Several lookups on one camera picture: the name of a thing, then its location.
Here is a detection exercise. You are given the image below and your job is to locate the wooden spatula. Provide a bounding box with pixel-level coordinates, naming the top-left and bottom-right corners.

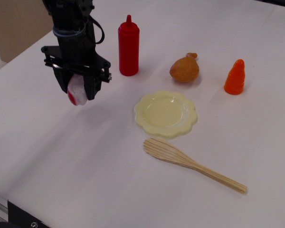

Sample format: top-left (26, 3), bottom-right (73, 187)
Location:
top-left (143, 138), bottom-right (247, 194)

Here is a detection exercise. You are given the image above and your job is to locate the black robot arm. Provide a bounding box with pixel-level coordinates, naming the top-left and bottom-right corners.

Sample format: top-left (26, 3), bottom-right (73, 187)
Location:
top-left (41, 0), bottom-right (111, 100)

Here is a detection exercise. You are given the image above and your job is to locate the red squeeze ketchup bottle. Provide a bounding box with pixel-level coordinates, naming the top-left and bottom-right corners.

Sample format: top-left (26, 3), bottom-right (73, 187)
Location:
top-left (118, 15), bottom-right (140, 76)

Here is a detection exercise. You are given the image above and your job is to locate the orange toy carrot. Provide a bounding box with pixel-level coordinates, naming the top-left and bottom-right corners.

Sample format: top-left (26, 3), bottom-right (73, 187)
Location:
top-left (224, 59), bottom-right (245, 95)

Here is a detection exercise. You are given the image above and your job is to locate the red and white toy sushi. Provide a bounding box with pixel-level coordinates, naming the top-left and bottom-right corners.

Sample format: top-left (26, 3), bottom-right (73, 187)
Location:
top-left (67, 74), bottom-right (88, 106)

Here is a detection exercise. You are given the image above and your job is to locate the brown toy chicken drumstick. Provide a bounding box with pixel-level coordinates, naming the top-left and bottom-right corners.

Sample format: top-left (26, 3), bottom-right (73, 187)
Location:
top-left (170, 53), bottom-right (200, 83)

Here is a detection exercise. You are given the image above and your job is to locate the black metal corner bracket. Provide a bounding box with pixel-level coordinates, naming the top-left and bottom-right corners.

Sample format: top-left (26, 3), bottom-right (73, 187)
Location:
top-left (8, 201), bottom-right (49, 228)

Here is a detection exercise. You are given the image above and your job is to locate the pale yellow scalloped plate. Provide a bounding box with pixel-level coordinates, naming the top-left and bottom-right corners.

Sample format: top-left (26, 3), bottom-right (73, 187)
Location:
top-left (134, 90), bottom-right (198, 138)

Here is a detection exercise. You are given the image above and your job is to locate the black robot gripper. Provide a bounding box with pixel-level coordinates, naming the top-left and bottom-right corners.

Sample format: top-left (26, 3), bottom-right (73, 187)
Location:
top-left (41, 29), bottom-right (111, 100)

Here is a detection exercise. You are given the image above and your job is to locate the black cable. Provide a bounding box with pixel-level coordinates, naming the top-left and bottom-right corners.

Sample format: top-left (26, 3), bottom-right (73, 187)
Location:
top-left (85, 14), bottom-right (105, 45)

